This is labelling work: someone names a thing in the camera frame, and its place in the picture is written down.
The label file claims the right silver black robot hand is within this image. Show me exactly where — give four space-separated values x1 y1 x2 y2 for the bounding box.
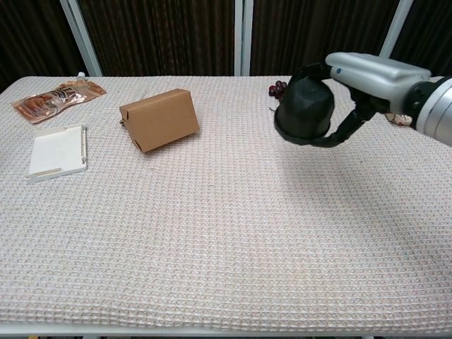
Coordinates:
289 52 432 148

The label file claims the black round object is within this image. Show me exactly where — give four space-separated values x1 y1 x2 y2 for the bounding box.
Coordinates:
274 76 335 145

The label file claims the gold foil snack packet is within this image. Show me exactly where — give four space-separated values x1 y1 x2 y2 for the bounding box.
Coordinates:
384 112 413 127

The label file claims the dark red grape bunch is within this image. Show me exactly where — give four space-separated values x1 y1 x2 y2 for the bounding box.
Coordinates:
268 80 289 114

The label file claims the brown cardboard gable box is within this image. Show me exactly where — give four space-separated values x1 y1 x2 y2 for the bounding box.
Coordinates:
119 88 201 154

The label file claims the beige waffle weave tablecloth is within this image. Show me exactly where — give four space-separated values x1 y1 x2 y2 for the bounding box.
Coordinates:
0 76 452 328

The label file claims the orange spout pouch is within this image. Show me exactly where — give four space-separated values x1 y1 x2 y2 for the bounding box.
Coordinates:
11 72 107 125

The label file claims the white partition frame post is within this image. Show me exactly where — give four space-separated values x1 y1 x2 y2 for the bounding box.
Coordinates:
59 0 103 77
378 0 414 59
233 0 254 77

